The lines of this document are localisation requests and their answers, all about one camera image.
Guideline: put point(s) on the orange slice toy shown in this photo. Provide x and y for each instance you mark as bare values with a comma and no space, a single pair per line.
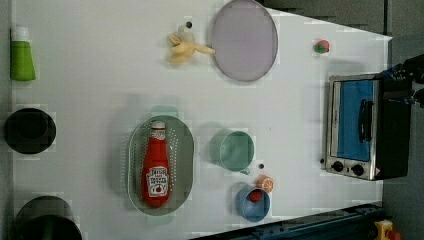
266,183

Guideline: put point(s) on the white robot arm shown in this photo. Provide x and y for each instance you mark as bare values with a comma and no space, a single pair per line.
46,218

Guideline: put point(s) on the green bottle with white cap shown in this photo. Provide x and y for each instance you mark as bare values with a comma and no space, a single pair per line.
22,66

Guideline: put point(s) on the green mug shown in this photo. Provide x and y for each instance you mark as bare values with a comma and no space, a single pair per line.
232,150

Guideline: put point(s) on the plush strawberry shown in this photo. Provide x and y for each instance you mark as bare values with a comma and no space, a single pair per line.
322,47

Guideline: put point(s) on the silver toaster oven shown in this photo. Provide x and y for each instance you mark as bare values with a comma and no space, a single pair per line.
368,135

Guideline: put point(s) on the blue bowl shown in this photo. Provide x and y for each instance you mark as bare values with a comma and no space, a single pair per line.
253,212

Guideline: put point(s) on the small red toy in bowl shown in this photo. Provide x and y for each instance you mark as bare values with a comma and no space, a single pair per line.
255,195

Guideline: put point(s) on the red plush ketchup bottle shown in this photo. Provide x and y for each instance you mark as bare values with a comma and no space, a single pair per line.
155,178

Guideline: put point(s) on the yellow red clamp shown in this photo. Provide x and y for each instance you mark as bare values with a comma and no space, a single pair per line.
385,231

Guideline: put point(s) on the lilac round plate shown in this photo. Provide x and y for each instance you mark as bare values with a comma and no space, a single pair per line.
245,40

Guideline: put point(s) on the plush peeled banana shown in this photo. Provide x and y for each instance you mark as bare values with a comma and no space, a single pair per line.
184,45

